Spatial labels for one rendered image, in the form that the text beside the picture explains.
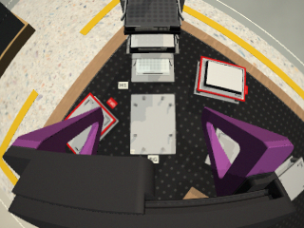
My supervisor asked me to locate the white microplate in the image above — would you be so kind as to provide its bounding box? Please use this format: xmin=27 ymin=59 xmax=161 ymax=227
xmin=136 ymin=59 xmax=170 ymax=76

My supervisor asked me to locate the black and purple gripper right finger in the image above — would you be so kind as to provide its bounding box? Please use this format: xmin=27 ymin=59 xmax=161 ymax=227
xmin=201 ymin=107 xmax=294 ymax=197

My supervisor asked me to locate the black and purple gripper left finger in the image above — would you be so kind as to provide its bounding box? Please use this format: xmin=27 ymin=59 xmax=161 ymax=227
xmin=12 ymin=106 xmax=104 ymax=155

